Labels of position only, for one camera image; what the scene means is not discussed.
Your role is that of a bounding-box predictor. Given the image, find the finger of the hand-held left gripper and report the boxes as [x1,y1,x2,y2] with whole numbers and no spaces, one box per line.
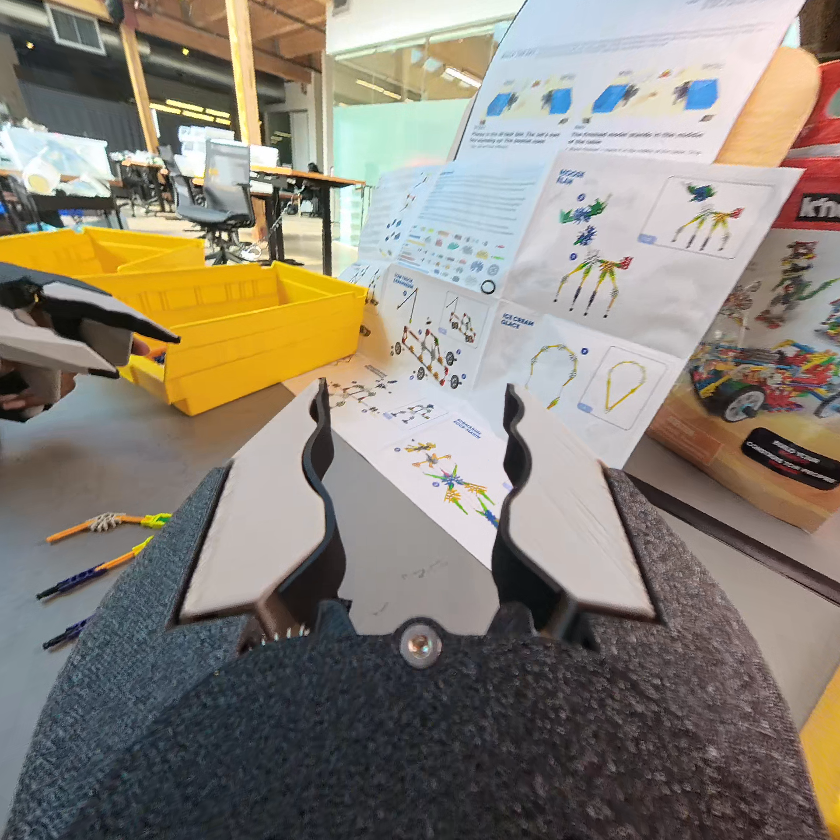
[39,281,181,344]
[0,308,133,379]

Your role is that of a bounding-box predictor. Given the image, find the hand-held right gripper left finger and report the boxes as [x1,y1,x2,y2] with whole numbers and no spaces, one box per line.
[178,378,347,641]

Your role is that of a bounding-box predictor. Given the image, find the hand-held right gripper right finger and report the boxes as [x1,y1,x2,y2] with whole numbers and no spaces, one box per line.
[492,384,657,647]

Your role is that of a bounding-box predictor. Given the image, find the colourful construction toy model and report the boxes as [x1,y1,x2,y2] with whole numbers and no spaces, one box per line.
[97,512,173,573]

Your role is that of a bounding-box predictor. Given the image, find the yellow plastic bin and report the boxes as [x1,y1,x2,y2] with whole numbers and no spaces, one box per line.
[799,669,840,824]
[0,226,207,277]
[75,261,368,417]

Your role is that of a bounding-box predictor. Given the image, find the grey desk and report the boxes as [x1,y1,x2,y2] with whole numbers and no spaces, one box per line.
[0,374,840,840]

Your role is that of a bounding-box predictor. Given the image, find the wooden-top office desk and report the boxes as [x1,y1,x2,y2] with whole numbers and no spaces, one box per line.
[249,164,366,277]

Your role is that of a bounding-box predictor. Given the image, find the white printed task sheet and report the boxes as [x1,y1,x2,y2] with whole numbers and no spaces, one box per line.
[453,0,807,165]

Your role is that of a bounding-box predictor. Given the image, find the construction toy set box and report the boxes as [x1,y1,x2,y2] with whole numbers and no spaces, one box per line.
[646,62,840,532]

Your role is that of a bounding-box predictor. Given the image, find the black office chair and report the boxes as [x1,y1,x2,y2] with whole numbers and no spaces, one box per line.
[156,144,191,214]
[176,139,258,265]

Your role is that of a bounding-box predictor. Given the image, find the wooden pillar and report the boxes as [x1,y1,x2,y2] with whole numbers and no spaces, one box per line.
[120,23,160,153]
[225,0,265,147]

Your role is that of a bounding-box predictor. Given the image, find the white folded instruction sheet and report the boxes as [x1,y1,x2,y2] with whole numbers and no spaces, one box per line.
[331,147,805,572]

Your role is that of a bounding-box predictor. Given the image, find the wooden board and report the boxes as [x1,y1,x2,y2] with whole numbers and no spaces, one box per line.
[715,46,821,168]

